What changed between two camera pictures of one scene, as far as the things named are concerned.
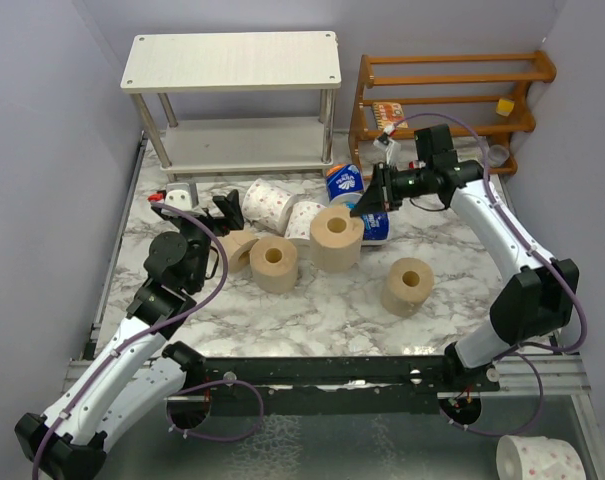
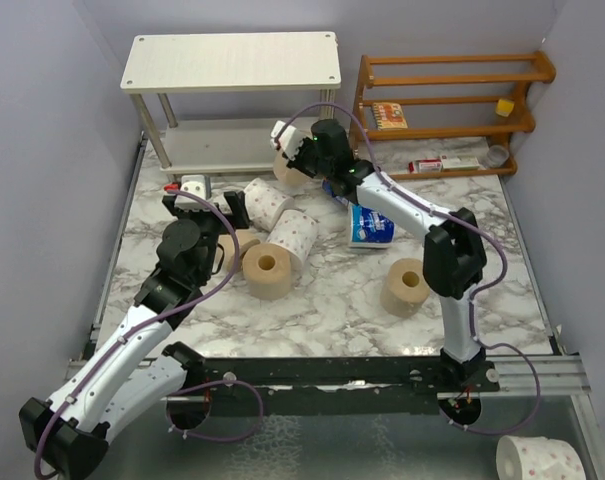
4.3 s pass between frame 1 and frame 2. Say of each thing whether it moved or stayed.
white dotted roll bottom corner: stayed
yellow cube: stayed
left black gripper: stayed
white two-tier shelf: stayed
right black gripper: moved
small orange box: stayed
